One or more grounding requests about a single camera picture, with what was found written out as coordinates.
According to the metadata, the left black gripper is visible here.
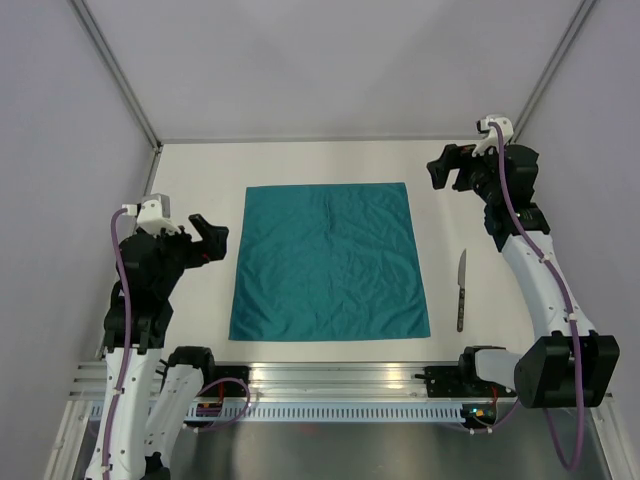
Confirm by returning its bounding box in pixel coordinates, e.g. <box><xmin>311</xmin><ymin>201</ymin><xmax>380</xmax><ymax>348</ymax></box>
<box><xmin>150</xmin><ymin>213</ymin><xmax>228</xmax><ymax>295</ymax></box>

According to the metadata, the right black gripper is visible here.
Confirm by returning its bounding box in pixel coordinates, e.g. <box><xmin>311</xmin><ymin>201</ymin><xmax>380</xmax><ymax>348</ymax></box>
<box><xmin>428</xmin><ymin>139</ymin><xmax>504</xmax><ymax>204</ymax></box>

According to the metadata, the steel table knife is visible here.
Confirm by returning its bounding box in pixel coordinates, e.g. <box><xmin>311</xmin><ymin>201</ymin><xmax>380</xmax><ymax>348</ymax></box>
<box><xmin>456</xmin><ymin>249</ymin><xmax>467</xmax><ymax>333</ymax></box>

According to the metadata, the teal cloth napkin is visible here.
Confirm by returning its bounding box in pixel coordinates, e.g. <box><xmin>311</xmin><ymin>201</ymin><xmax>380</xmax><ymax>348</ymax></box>
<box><xmin>229</xmin><ymin>183</ymin><xmax>431</xmax><ymax>342</ymax></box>

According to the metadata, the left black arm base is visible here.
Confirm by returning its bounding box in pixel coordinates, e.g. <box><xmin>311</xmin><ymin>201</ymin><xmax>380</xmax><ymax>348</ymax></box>
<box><xmin>213</xmin><ymin>365</ymin><xmax>250</xmax><ymax>398</ymax></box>

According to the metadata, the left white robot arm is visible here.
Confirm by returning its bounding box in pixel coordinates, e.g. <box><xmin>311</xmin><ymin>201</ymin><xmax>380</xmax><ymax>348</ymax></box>
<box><xmin>84</xmin><ymin>214</ymin><xmax>229</xmax><ymax>479</ymax></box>

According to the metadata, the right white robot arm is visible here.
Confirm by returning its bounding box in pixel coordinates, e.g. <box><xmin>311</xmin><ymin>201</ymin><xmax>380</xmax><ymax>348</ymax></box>
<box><xmin>427</xmin><ymin>144</ymin><xmax>620</xmax><ymax>408</ymax></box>

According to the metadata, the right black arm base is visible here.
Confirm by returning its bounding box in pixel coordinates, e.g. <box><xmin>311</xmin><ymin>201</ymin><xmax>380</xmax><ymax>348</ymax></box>
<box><xmin>413</xmin><ymin>365</ymin><xmax>516</xmax><ymax>399</ymax></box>

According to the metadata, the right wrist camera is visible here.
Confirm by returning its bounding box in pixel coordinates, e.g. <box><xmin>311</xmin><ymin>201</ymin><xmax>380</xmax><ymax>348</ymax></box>
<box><xmin>472</xmin><ymin>114</ymin><xmax>514</xmax><ymax>157</ymax></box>

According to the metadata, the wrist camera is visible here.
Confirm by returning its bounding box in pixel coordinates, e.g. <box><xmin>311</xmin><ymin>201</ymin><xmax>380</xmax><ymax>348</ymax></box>
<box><xmin>122</xmin><ymin>193</ymin><xmax>180</xmax><ymax>237</ymax></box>
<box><xmin>472</xmin><ymin>114</ymin><xmax>514</xmax><ymax>157</ymax></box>

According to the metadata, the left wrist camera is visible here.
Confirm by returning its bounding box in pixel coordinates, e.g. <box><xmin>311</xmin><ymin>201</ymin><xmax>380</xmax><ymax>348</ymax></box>
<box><xmin>122</xmin><ymin>193</ymin><xmax>180</xmax><ymax>237</ymax></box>

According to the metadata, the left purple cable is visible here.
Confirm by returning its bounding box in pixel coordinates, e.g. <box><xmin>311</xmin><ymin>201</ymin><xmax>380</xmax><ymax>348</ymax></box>
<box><xmin>97</xmin><ymin>207</ymin><xmax>139</xmax><ymax>476</ymax></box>

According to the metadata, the white slotted cable duct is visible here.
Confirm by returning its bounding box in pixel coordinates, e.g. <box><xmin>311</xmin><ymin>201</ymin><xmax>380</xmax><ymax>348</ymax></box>
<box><xmin>185</xmin><ymin>401</ymin><xmax>464</xmax><ymax>424</ymax></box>

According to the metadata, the aluminium mounting rail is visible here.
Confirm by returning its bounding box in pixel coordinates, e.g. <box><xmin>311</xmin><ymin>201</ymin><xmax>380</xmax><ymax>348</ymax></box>
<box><xmin>69</xmin><ymin>362</ymin><xmax>616</xmax><ymax>401</ymax></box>

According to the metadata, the right aluminium frame post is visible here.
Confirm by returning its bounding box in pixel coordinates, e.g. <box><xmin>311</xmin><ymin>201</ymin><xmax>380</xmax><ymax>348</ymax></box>
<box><xmin>512</xmin><ymin>0</ymin><xmax>600</xmax><ymax>142</ymax></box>

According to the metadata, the aluminium frame post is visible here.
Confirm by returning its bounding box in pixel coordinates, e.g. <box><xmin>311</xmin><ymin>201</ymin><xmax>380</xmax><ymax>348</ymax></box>
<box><xmin>512</xmin><ymin>0</ymin><xmax>600</xmax><ymax>142</ymax></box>
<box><xmin>67</xmin><ymin>0</ymin><xmax>162</xmax><ymax>150</ymax></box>

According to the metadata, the left aluminium frame post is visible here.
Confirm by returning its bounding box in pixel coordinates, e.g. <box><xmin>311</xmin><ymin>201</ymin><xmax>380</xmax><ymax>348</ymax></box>
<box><xmin>67</xmin><ymin>0</ymin><xmax>162</xmax><ymax>150</ymax></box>

